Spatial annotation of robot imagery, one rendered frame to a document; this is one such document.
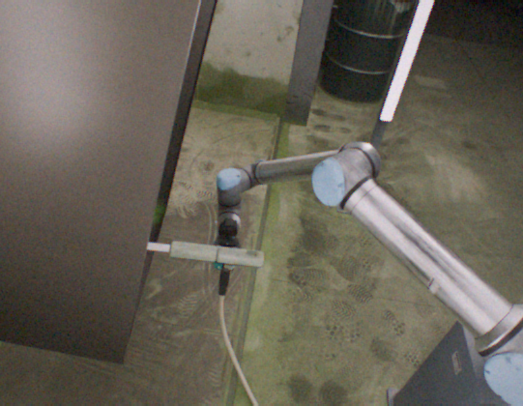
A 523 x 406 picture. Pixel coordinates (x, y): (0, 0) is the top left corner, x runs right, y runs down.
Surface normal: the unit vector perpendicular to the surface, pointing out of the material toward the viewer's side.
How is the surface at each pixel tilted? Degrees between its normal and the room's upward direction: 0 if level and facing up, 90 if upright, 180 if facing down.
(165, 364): 0
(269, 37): 90
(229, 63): 90
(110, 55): 91
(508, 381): 91
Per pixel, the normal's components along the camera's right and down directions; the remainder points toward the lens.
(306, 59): -0.13, 0.65
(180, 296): 0.11, -0.74
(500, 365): -0.69, 0.43
